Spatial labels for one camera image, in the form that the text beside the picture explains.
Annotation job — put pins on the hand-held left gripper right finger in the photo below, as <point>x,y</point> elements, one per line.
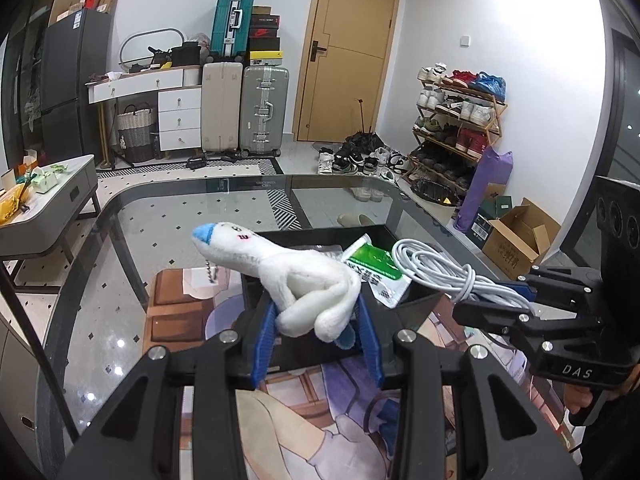
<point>370,345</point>

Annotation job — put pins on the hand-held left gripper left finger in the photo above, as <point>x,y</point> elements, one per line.
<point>262,345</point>

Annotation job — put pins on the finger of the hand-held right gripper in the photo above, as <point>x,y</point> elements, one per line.
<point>495,317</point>
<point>515,290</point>

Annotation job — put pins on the black cardboard box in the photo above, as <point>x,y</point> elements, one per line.
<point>320,357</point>

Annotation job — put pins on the white plush toy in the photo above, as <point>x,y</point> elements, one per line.
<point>300,280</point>

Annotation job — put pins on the green white packet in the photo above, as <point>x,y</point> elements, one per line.
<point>375,265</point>

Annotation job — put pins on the person's right forearm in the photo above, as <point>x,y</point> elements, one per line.
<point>615,440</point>

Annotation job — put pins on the person's right hand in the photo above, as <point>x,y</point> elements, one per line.
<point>577,397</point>

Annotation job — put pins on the open cardboard box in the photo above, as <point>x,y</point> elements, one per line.
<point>515,245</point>

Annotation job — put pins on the dark green box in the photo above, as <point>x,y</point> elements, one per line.
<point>500,205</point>

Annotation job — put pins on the printed desk mat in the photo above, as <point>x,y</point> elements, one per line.
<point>300,435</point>

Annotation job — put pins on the purple bag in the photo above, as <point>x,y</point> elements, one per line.
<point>485,190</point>

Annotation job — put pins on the beige slippers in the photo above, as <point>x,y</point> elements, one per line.
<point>355,220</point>

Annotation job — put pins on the black plastic bag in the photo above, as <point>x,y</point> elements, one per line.
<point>435,192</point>

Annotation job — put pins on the black white patterned rug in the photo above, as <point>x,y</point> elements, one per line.
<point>240,166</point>

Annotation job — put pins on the pile of shoes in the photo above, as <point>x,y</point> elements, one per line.
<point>360,162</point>

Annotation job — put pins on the wooden shoe rack with shoes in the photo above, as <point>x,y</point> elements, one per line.
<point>460,110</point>

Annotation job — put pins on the silver suitcase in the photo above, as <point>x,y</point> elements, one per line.
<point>264,110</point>

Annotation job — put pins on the beige suitcase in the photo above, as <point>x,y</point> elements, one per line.
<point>222,110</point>

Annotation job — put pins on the wicker basket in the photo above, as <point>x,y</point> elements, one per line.
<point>136,135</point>

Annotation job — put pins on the white drawer dresser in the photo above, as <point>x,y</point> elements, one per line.
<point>177,110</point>

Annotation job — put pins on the grey coffee table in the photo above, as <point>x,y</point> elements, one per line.
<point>45,215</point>

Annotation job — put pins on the white green packaging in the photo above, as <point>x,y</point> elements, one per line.
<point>47,177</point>

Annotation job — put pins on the yellow bag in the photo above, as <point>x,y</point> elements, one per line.
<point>10,205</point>

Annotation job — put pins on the wooden door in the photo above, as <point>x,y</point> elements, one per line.
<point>345,50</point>

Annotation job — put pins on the red black shoe box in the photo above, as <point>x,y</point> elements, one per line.
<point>264,32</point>

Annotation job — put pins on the teal suitcase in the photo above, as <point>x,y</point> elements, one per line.
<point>232,25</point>

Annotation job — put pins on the black refrigerator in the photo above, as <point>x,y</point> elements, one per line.
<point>70,85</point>

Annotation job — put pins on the oval mirror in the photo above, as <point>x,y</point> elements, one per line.
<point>135,40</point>

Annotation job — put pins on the dark glass cabinet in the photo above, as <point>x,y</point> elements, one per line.
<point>20,100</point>

